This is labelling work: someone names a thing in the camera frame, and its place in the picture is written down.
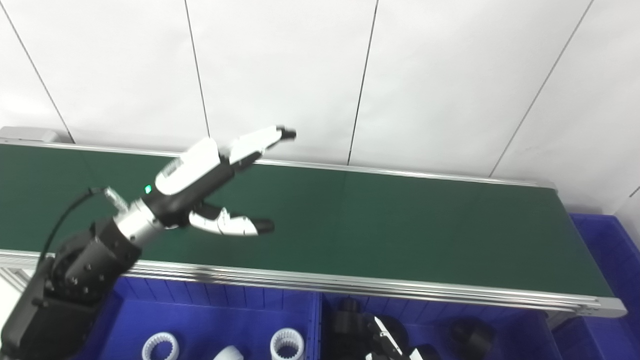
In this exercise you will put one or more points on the blue bin with black parts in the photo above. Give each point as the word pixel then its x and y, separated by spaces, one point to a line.
pixel 520 335

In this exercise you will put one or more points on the grey conveyor end housing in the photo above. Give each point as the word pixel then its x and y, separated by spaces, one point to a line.
pixel 25 134

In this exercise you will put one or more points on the large empty blue bin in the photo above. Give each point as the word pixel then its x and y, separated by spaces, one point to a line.
pixel 605 245

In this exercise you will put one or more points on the blue bin with white parts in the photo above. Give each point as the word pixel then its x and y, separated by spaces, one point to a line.
pixel 210 320

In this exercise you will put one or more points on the green conveyor belt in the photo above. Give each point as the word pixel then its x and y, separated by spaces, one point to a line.
pixel 400 225
pixel 350 286

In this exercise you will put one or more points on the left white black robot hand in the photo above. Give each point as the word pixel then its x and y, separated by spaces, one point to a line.
pixel 185 175

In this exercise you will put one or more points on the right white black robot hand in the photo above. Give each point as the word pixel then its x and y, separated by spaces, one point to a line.
pixel 387 345

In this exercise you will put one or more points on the white solid cylinder part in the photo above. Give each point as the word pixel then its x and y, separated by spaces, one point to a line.
pixel 229 354

